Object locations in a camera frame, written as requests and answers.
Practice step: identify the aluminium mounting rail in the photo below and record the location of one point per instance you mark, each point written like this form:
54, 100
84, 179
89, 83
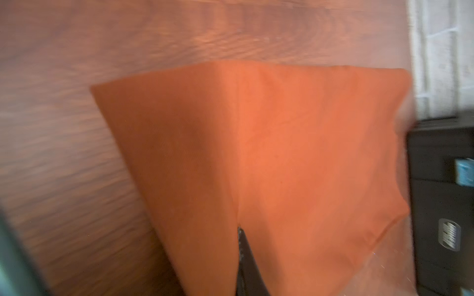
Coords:
19, 277

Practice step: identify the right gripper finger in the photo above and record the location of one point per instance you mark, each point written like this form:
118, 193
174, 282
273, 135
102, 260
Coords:
249, 279

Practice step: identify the black plastic toolbox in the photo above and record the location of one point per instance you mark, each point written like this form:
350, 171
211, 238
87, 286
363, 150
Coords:
441, 184

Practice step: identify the orange skirt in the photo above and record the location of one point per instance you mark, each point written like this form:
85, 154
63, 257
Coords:
302, 158

